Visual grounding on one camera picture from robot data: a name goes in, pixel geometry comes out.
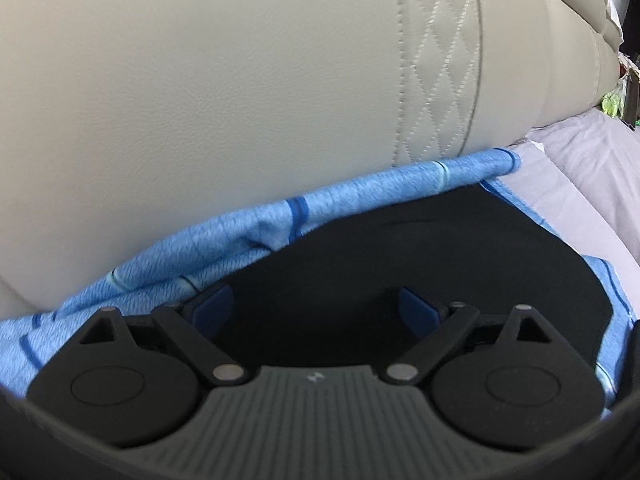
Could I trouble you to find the black pants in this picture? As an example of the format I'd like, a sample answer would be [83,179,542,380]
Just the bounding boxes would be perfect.
[214,185,613,367]

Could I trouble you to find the blue plaid bed sheet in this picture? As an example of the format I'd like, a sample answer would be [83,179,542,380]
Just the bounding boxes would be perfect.
[1,142,639,401]

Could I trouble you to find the lavender pillow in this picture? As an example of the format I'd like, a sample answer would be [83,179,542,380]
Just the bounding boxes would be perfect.
[502,110,639,288]

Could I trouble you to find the beige leather headboard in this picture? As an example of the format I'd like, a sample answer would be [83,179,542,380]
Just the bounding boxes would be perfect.
[1,0,622,318]

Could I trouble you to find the green item on nightstand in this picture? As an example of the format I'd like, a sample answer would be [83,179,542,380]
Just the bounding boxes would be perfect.
[600,90,624,118]

